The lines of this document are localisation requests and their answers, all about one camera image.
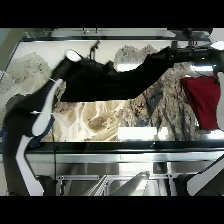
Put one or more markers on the red garment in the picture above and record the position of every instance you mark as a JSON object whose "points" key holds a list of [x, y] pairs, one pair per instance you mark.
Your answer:
{"points": [[203, 100]]}

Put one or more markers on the silver frame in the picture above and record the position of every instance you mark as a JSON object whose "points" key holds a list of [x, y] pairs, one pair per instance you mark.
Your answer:
{"points": [[100, 166]]}

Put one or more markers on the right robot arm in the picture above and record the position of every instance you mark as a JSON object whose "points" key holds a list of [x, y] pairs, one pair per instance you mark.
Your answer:
{"points": [[200, 55]]}

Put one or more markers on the black garment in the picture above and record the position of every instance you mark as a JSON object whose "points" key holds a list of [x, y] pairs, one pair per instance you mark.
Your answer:
{"points": [[100, 81]]}

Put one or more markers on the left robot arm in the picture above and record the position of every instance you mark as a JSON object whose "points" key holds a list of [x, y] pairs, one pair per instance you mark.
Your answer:
{"points": [[20, 126]]}

